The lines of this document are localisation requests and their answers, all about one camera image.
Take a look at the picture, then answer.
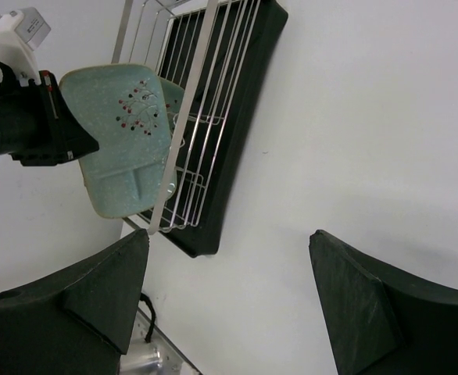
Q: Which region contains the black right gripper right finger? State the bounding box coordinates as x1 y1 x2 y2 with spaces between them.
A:
309 230 458 374

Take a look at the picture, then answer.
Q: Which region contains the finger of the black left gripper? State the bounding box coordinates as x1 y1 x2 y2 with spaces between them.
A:
41 70 99 164

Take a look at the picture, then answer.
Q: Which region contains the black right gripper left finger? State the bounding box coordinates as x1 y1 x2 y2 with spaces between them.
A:
0 230 148 374

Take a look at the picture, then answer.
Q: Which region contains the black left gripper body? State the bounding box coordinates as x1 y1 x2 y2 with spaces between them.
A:
0 62 57 166

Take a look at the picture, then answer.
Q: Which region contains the light green plate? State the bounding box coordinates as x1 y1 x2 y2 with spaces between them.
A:
156 77 184 188
59 63 171 219

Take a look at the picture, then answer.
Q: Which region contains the black drain tray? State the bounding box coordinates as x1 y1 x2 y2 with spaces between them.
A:
162 0 289 259

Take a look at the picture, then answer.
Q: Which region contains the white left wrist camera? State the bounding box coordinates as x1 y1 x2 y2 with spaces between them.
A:
0 7 52 86

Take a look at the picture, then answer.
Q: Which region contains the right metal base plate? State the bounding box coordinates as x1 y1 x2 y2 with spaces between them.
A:
119 309 202 375

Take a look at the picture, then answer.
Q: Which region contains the white wire dish rack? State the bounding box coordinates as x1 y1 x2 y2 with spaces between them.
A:
113 1 263 233

